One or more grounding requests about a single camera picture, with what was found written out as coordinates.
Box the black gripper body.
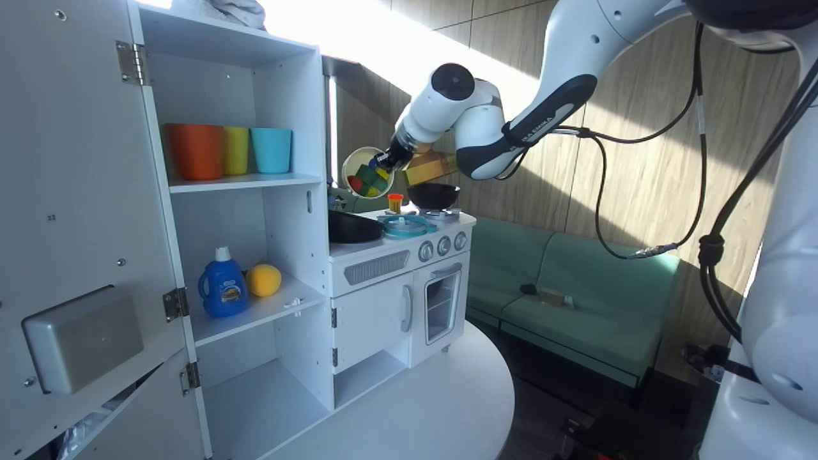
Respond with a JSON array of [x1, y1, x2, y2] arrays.
[[385, 136, 421, 173]]

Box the white bowl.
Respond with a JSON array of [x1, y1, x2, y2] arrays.
[[337, 142, 402, 203]]

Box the colourful toy pieces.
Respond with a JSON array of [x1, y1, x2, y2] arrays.
[[346, 159, 394, 200]]

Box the black wok pan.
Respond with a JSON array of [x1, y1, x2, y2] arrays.
[[406, 182, 463, 214]]

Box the teal toy burner plate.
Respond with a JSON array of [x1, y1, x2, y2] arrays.
[[376, 213, 439, 241]]

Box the black frying pan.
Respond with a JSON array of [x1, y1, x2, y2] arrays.
[[328, 208, 388, 245]]

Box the light blue cup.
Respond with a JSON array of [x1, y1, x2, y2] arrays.
[[249, 125, 296, 178]]

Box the yellow-green cup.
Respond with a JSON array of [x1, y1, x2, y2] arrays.
[[223, 125, 254, 178]]

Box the white toy kitchen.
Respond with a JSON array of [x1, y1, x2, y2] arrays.
[[126, 0, 481, 460]]

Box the yellow toy lemon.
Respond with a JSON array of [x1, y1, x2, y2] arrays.
[[246, 260, 286, 302]]

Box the orange cup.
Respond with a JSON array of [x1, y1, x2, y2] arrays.
[[162, 121, 231, 183]]

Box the blue detergent bottle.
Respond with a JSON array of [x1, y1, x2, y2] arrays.
[[195, 245, 254, 321]]

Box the small brown box device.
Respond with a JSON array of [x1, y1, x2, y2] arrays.
[[518, 283, 581, 311]]

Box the round white table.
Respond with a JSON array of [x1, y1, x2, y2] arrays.
[[258, 320, 516, 460]]

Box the green sofa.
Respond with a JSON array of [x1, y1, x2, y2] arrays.
[[463, 217, 686, 390]]

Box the tall white cabinet door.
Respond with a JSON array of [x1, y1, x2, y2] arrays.
[[0, 0, 195, 460]]

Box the short white cabinet door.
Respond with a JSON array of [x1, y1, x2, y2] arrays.
[[72, 346, 215, 460]]

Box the yellow wrist camera mount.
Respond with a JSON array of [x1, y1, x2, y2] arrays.
[[402, 149, 454, 190]]

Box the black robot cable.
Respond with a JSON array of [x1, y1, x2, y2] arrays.
[[500, 21, 818, 381]]

